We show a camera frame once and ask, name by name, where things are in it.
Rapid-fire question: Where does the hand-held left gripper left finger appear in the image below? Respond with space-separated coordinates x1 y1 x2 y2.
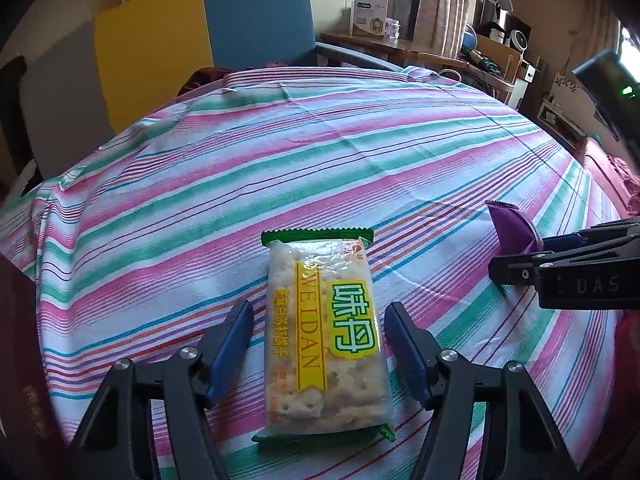
65 300 255 480

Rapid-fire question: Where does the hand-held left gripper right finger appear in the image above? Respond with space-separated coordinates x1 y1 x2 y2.
384 302 576 480

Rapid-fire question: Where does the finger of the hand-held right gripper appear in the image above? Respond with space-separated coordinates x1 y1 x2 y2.
487 252 546 286
539 219 640 256

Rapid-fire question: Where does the purple snack packet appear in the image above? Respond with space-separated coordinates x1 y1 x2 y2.
485 200 546 297

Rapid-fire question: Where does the green cracker packet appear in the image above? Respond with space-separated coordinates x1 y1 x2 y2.
250 227 397 445

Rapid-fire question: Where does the striped tablecloth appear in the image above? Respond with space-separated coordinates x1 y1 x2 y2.
0 65 631 480

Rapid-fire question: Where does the cardboard box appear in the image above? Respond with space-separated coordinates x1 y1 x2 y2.
472 34 523 81

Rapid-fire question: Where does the black stereo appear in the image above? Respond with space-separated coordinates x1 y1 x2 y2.
482 0 531 48

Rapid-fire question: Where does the wooden side table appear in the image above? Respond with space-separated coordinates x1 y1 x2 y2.
319 31 471 68

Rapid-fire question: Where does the dark red cloth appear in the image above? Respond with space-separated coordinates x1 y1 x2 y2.
177 62 281 98

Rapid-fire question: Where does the beige patterned curtain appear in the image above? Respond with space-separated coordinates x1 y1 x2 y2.
397 0 476 58

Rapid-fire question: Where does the white printed box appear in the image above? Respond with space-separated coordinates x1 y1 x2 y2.
349 0 390 37

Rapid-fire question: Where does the grey yellow blue armchair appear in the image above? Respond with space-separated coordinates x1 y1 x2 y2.
20 0 401 181

